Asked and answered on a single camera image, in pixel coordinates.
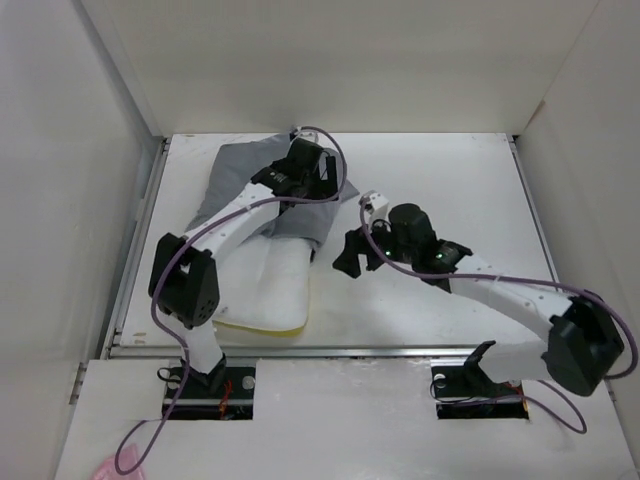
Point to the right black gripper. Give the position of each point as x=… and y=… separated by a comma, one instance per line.
x=348, y=260

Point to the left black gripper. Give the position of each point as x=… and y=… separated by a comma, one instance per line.
x=325, y=190

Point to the grey pillowcase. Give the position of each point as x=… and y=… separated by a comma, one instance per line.
x=234, y=215

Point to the white pillow yellow edge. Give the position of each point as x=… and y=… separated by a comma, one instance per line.
x=264, y=286

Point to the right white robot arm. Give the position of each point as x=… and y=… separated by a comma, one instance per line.
x=576, y=339

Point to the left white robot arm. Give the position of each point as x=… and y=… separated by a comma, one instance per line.
x=184, y=280

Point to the pink cloth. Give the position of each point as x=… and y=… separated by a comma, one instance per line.
x=126, y=460

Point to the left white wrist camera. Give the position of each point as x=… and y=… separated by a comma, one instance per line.
x=310, y=135

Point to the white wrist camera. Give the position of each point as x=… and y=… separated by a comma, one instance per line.
x=310, y=135
x=375, y=206

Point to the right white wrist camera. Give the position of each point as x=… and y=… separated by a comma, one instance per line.
x=375, y=206

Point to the metal rail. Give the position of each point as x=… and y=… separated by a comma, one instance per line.
x=140, y=352

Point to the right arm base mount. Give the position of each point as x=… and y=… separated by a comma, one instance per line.
x=463, y=391

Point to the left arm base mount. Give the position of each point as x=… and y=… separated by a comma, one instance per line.
x=229, y=396

